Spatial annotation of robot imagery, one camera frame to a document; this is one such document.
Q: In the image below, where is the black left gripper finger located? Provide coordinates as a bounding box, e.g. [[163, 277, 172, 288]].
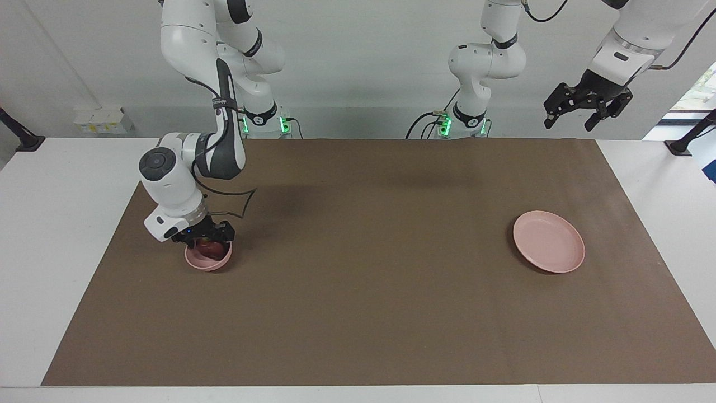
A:
[[583, 91, 635, 133], [543, 82, 586, 130]]

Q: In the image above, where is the dark red apple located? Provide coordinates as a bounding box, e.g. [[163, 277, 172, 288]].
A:
[[195, 237, 225, 260]]

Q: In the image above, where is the pink bowl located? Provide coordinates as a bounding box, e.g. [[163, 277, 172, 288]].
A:
[[185, 240, 233, 272]]

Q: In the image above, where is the pink plate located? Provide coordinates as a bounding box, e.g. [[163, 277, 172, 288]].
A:
[[512, 210, 586, 274]]

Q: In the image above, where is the blue and white object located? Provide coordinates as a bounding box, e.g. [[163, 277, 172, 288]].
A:
[[693, 126, 716, 185]]

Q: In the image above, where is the brown table mat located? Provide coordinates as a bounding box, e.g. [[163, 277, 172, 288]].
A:
[[41, 138, 716, 387]]

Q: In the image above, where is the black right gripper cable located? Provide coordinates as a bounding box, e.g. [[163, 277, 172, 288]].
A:
[[192, 77, 257, 223]]

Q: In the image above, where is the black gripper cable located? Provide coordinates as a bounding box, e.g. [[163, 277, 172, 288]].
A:
[[522, 0, 716, 71], [192, 77, 257, 223]]

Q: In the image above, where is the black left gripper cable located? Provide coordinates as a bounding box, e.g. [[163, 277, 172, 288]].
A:
[[522, 0, 716, 71]]

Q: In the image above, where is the black camera stand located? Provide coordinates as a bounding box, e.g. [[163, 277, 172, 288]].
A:
[[664, 109, 716, 157], [0, 106, 46, 153]]

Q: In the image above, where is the white wall socket box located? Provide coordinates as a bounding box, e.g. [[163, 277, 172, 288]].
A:
[[73, 106, 136, 136]]

